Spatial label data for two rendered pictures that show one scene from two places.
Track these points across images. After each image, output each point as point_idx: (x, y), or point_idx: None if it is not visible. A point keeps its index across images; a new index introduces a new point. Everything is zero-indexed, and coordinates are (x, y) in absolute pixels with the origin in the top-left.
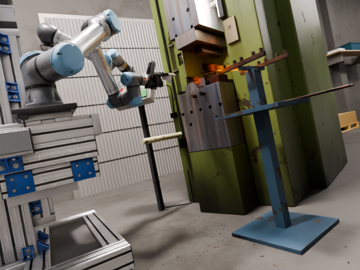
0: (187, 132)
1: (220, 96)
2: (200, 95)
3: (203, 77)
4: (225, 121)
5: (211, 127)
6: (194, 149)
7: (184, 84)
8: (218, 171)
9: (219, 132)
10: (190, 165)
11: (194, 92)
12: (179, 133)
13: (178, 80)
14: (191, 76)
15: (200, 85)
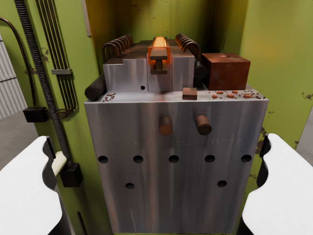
0: (113, 198)
1: (255, 141)
2: (186, 124)
3: (190, 58)
4: (242, 195)
5: (197, 200)
6: (130, 229)
7: (73, 37)
8: None
9: (214, 210)
10: (87, 205)
11: (162, 110)
12: (61, 163)
13: (50, 15)
14: (95, 11)
15: (171, 80)
